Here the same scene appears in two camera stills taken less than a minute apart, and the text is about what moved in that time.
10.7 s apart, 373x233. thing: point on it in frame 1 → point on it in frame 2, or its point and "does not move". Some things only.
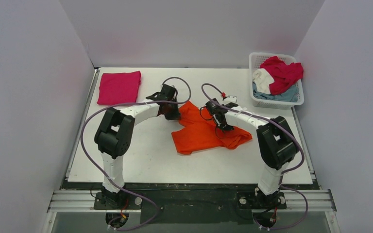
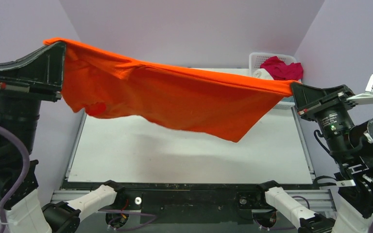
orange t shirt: [200, 132] → [105, 85]
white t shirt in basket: [262, 79] does not move
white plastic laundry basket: [256, 59] does not move
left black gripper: [172, 112] → [20, 89]
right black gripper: [223, 122] → [325, 105]
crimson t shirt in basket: [284, 75] does not move
